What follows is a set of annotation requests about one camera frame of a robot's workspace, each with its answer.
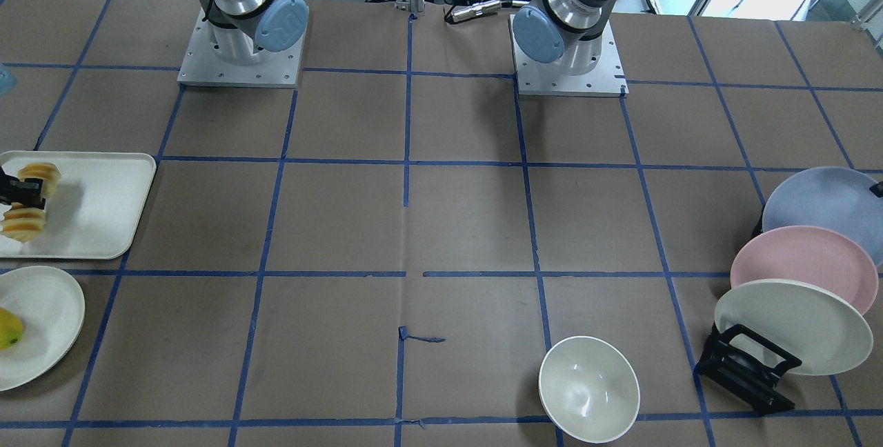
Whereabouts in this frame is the pink plate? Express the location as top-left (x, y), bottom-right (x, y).
top-left (731, 225), bottom-right (880, 315)

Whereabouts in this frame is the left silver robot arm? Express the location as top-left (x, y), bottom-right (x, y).
top-left (511, 0), bottom-right (616, 66)

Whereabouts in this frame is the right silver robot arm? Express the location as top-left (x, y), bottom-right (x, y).
top-left (2, 0), bottom-right (307, 183)

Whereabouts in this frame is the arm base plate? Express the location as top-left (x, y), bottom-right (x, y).
top-left (177, 11), bottom-right (307, 89)
top-left (512, 23), bottom-right (630, 97)

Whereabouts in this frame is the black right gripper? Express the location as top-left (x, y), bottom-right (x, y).
top-left (1, 168), bottom-right (46, 209)

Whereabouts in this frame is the cream plate with lemon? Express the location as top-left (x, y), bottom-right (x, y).
top-left (1, 266), bottom-right (86, 391)

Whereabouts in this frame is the yellow bread piece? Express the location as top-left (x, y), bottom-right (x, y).
top-left (1, 203), bottom-right (46, 243)
top-left (18, 162), bottom-right (62, 199)

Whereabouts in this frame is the blue plate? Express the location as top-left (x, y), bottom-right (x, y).
top-left (753, 166), bottom-right (882, 268)

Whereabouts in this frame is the cream rectangular tray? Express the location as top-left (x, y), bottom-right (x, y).
top-left (1, 150), bottom-right (157, 259)

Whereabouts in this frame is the black plate rack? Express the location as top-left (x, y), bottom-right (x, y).
top-left (694, 324), bottom-right (803, 416)

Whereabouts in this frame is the cream ceramic bowl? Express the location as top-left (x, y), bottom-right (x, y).
top-left (538, 336), bottom-right (642, 444)

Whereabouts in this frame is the yellow lemon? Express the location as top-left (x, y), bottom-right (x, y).
top-left (0, 308), bottom-right (25, 350)

